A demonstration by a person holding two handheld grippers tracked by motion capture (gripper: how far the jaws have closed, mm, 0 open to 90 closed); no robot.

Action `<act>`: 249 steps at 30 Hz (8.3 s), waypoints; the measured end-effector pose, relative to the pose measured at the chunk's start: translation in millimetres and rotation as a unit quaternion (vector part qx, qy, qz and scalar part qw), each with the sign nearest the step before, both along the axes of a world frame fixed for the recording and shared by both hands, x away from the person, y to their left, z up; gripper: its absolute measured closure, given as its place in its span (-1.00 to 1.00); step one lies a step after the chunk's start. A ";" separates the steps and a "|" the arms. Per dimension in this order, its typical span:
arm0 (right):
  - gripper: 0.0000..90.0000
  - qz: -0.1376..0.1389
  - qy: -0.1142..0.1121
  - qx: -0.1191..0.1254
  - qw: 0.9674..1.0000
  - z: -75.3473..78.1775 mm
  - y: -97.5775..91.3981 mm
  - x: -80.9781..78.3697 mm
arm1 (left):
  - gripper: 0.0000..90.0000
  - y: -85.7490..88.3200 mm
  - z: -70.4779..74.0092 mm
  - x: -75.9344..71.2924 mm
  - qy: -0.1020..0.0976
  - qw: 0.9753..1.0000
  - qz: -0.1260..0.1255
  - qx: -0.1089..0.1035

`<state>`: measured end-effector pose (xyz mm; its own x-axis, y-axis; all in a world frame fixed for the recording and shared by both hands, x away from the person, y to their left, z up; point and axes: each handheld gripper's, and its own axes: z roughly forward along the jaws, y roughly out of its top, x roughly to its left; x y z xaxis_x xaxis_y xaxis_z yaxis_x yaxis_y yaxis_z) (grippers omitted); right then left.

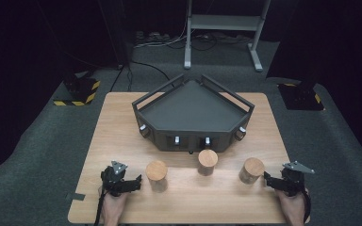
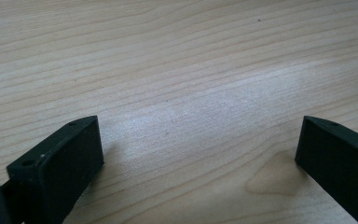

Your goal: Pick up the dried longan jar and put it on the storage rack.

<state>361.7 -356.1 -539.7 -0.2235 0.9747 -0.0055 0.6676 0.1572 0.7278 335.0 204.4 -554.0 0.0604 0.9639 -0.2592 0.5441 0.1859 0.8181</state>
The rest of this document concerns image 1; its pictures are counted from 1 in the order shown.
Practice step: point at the stand base with striped tape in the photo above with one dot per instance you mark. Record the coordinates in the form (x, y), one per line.
(300, 97)
(81, 91)

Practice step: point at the grey tape strip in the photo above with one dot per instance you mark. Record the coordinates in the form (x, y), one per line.
(75, 196)

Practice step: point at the black power strip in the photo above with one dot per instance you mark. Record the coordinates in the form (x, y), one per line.
(152, 36)

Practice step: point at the black corner shelf rack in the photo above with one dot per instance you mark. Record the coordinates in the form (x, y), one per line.
(193, 109)

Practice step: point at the glass jar with pale contents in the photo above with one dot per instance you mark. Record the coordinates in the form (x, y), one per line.
(253, 168)

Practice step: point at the glass jar with brown nuts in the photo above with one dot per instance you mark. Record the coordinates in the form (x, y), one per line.
(156, 171)

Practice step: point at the grey metal stand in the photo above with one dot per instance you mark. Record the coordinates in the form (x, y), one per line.
(224, 22)

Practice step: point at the person's left hand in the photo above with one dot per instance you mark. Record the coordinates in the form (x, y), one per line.
(112, 207)

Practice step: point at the glass jar with red contents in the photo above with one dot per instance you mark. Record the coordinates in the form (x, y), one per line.
(208, 158)

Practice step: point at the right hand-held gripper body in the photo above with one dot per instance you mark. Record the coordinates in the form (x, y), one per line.
(292, 182)

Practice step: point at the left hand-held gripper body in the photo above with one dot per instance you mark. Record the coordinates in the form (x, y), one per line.
(113, 180)

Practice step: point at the person's right hand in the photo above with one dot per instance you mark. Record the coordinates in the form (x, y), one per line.
(295, 205)

